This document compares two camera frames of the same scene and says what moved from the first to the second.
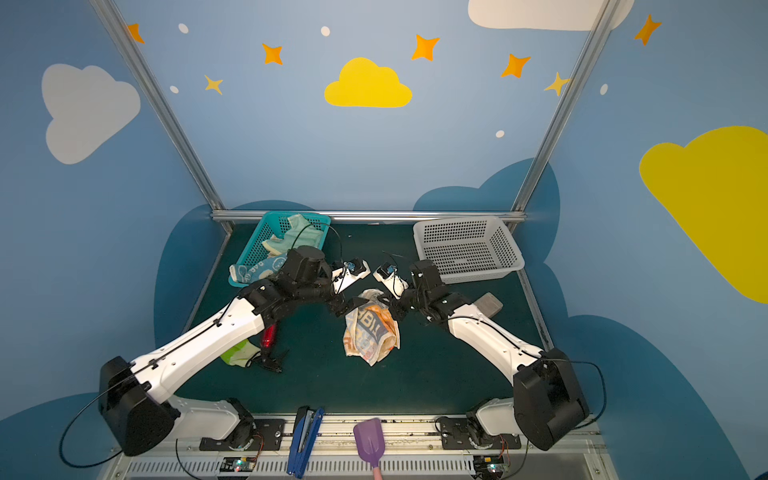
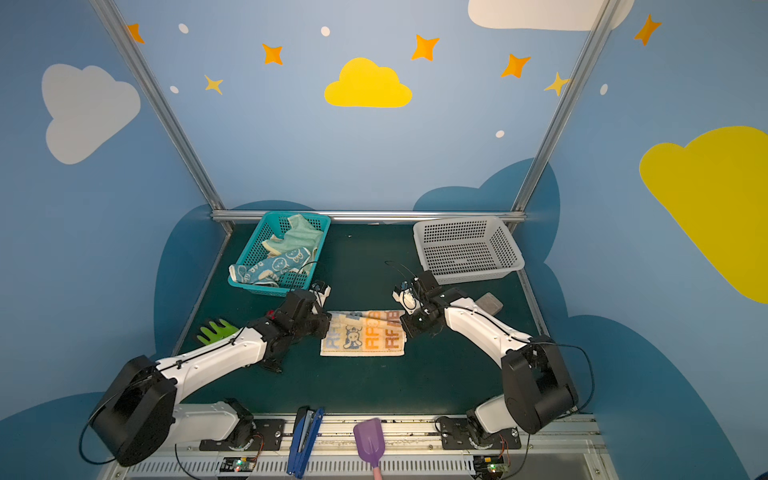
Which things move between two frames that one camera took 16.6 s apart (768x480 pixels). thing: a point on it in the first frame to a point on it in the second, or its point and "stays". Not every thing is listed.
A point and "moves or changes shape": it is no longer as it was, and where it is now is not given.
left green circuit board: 238,464 stays
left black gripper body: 346,297 to 318,321
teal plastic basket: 276,236 stays
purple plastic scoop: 370,440 stays
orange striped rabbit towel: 371,332 moves or changes shape
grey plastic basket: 468,248 stays
